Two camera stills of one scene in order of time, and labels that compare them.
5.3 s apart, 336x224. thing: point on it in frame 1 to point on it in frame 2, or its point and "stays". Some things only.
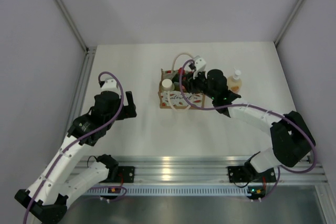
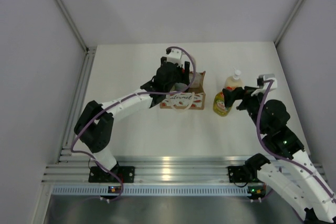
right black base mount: (237, 174) stays
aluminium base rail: (212, 169) stays
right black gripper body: (200, 84) to (250, 104)
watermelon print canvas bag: (178, 99) stays
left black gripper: (128, 111) to (182, 75)
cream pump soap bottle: (234, 83) stays
